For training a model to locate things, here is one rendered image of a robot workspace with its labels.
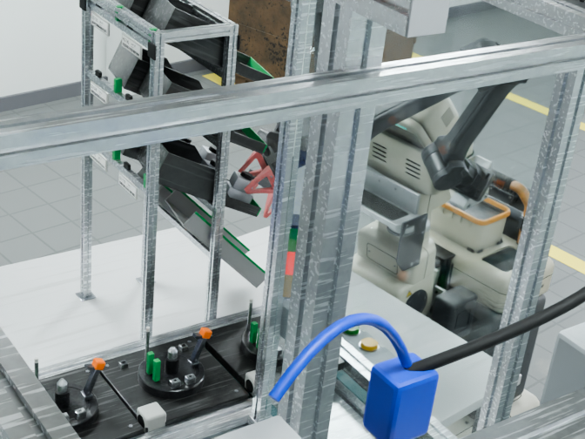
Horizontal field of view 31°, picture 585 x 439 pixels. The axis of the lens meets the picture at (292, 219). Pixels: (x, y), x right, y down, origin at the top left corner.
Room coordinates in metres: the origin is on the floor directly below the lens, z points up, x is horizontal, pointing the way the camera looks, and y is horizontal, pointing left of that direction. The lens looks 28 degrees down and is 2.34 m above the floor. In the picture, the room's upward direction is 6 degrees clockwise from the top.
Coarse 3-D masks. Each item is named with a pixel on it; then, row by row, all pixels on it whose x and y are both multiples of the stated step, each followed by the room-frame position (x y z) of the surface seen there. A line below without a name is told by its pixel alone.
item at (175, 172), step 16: (160, 144) 2.11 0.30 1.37; (176, 144) 2.21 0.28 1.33; (144, 160) 2.13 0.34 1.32; (160, 160) 2.07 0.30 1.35; (176, 160) 2.07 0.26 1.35; (192, 160) 2.23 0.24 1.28; (160, 176) 2.06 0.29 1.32; (176, 176) 2.08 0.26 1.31; (192, 176) 2.09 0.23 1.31; (208, 176) 2.11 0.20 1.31; (192, 192) 2.09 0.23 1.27; (208, 192) 2.11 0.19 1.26; (240, 208) 2.15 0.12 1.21; (256, 208) 2.17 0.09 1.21
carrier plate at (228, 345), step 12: (240, 324) 2.04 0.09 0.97; (216, 336) 1.98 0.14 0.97; (228, 336) 1.99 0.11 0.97; (240, 336) 1.99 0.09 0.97; (216, 348) 1.94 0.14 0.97; (228, 348) 1.94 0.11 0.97; (240, 348) 1.95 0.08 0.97; (228, 360) 1.90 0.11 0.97; (240, 360) 1.91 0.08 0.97; (240, 372) 1.86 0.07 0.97; (252, 396) 1.81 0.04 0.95
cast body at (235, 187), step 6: (234, 174) 2.22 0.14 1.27; (240, 174) 2.21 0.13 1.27; (246, 174) 2.21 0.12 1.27; (234, 180) 2.20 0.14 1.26; (240, 180) 2.19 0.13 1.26; (246, 180) 2.20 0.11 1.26; (228, 186) 2.19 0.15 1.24; (234, 186) 2.19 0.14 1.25; (240, 186) 2.19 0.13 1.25; (228, 192) 2.18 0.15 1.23; (234, 192) 2.19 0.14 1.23; (240, 192) 2.19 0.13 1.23; (234, 198) 2.19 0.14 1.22; (240, 198) 2.19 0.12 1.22; (246, 198) 2.19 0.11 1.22
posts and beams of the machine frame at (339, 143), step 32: (352, 0) 0.97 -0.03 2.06; (384, 0) 0.95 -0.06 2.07; (416, 0) 0.91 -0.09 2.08; (448, 0) 0.93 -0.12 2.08; (320, 32) 1.01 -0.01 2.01; (352, 32) 0.97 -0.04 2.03; (384, 32) 1.00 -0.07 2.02; (416, 32) 0.91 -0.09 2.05; (320, 64) 1.00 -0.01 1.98; (352, 64) 0.98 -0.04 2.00; (320, 128) 0.99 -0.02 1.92; (352, 128) 0.99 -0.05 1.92; (320, 160) 1.00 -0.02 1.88; (352, 160) 0.99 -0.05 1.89; (320, 192) 0.98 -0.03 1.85; (352, 192) 0.99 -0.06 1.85; (320, 224) 0.98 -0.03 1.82; (352, 224) 0.99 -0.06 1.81; (320, 256) 0.97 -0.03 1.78; (352, 256) 1.00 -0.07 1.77; (320, 288) 0.97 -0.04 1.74; (288, 320) 1.01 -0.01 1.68; (320, 320) 0.98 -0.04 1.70; (288, 352) 1.00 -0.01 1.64; (320, 352) 0.98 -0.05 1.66; (320, 384) 0.99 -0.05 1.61; (288, 416) 0.99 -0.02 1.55; (320, 416) 0.99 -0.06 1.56
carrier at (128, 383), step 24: (192, 336) 1.97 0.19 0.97; (120, 360) 1.86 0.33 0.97; (144, 360) 1.84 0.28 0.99; (168, 360) 1.80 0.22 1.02; (216, 360) 1.90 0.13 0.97; (120, 384) 1.77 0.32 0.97; (144, 384) 1.76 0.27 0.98; (168, 384) 1.76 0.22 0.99; (192, 384) 1.77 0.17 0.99; (216, 384) 1.81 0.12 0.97; (144, 408) 1.68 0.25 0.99; (168, 408) 1.71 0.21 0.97; (192, 408) 1.72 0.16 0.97; (216, 408) 1.74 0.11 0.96; (144, 432) 1.65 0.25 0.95
